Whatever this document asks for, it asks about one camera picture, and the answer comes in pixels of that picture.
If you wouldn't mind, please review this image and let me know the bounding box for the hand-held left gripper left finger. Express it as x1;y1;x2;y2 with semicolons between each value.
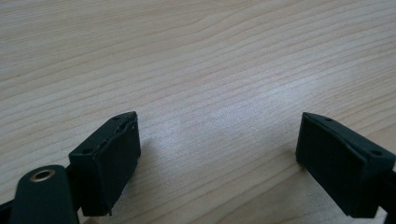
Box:
68;110;142;217

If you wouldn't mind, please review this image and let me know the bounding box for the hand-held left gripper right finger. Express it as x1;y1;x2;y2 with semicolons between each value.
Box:
295;111;396;219

